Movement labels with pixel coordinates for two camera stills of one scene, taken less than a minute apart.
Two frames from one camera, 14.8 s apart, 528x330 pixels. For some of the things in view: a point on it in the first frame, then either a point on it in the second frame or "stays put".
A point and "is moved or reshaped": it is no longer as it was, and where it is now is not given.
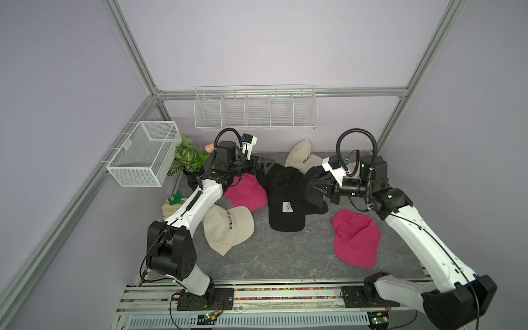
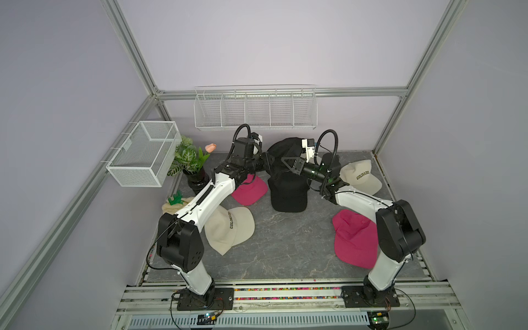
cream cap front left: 225,229 stays put
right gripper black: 328,185 -> 300,166
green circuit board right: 379,320 stays put
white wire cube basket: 148,156 stays put
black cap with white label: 287,207 is moved or reshaped
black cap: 277,174 -> 283,148
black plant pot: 192,178 stays put
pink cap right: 357,238 stays put
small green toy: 177,199 stays put
